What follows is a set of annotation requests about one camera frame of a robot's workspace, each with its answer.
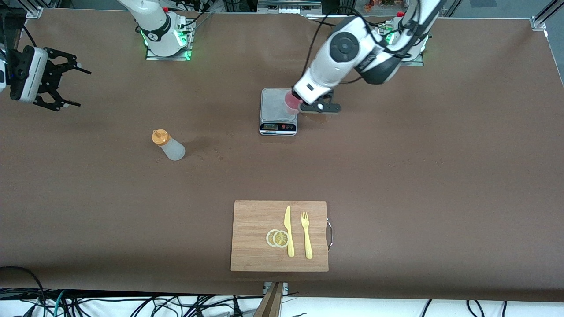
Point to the white power strip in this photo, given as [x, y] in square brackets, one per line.
[289, 11]

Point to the silver digital kitchen scale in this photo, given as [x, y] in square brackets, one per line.
[273, 108]

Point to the wooden cutting board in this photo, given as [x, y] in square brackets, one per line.
[251, 220]

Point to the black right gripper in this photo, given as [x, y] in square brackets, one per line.
[52, 79]

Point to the wooden beam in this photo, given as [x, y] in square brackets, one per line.
[271, 304]

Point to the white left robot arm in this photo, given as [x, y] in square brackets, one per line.
[343, 57]

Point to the pink plastic cup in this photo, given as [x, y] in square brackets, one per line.
[291, 105]

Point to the aluminium frame corner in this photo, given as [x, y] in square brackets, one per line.
[34, 12]

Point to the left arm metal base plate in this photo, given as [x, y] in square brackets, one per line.
[414, 63]

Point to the translucent sauce bottle orange cap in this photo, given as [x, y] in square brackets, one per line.
[172, 149]

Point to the lemon slice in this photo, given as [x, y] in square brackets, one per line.
[280, 239]
[269, 238]

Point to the brown paper table cover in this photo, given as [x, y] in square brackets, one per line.
[396, 198]

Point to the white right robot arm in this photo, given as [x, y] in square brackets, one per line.
[154, 22]

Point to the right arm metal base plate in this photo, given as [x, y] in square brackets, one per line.
[167, 57]

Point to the yellow plastic fork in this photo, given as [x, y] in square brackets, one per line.
[307, 242]

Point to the yellow plastic knife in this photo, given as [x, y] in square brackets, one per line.
[287, 220]

